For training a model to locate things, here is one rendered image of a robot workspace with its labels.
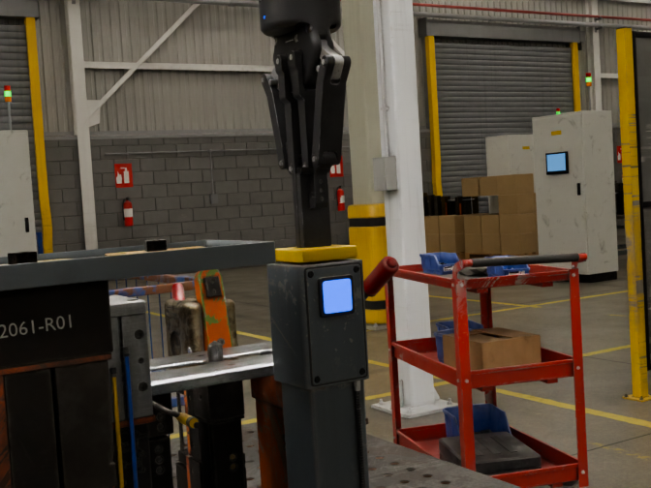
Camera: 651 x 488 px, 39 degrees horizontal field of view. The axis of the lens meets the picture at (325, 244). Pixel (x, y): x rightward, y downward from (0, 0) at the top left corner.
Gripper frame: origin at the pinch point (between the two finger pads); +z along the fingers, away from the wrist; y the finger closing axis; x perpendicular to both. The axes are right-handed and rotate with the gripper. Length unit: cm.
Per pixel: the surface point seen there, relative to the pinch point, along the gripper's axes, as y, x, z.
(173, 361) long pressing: 36.8, 0.5, 19.0
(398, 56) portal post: 326, -249, -72
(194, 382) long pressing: 24.1, 3.1, 19.5
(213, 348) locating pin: 32.7, -3.3, 17.3
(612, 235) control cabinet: 680, -805, 69
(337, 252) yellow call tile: -3.0, -0.7, 4.0
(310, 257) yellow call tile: -3.0, 2.2, 4.2
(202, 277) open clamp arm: 47.2, -8.7, 9.5
